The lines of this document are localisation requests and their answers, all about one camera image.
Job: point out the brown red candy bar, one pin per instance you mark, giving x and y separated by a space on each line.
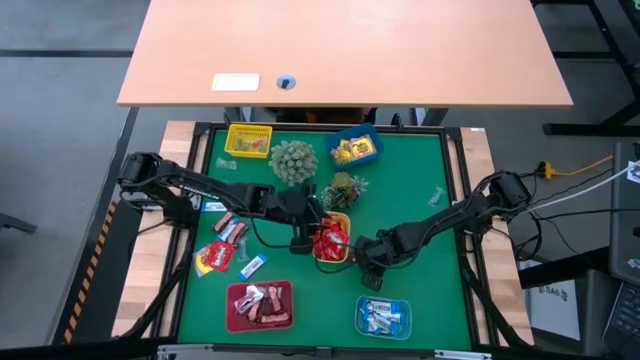
272 299
255 312
276 317

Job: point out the dark furniture foot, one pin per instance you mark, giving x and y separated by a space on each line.
15 222

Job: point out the orange plastic bin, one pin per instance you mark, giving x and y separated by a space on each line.
342 217

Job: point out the black keyboard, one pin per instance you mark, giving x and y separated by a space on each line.
625 320

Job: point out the white desk cover plate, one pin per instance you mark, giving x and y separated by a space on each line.
236 82

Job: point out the round pale succulent in pot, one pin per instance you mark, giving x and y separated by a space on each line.
294 162

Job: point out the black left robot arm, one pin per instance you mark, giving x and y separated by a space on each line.
210 190

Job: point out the white blue Hershey's bar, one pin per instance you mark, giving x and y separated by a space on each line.
389 317
253 267
383 306
387 328
230 229
369 321

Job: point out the grey cabinet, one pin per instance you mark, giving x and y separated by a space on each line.
625 225

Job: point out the green table mat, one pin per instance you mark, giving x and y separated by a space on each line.
325 300

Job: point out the red plastic bin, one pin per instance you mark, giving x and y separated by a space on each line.
232 320

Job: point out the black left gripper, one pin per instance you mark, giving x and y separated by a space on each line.
300 210

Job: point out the tan wooden desk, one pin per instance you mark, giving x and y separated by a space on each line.
350 50

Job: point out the yellow Sour Patch candy bag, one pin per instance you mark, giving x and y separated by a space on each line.
341 152
362 146

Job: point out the spiky green succulent plant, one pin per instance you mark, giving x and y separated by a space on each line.
342 192

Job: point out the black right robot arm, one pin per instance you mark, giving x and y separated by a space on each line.
450 220

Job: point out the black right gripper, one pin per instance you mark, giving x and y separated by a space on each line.
375 255

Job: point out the white blue candy bar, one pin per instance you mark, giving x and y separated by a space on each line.
215 206

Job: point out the yellow black hazard tape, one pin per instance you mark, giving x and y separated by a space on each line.
107 225

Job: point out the silver white candy bar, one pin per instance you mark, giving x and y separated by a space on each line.
245 305
254 292

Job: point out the white printed box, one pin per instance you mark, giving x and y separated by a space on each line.
555 310

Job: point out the teal plastic bin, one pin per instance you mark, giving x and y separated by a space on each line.
407 320

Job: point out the yellow mesh basket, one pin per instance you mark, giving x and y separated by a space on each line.
229 131

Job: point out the black desk leg frame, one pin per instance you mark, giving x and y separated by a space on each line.
575 129

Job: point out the black aluminium table frame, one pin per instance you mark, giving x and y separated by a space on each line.
451 170

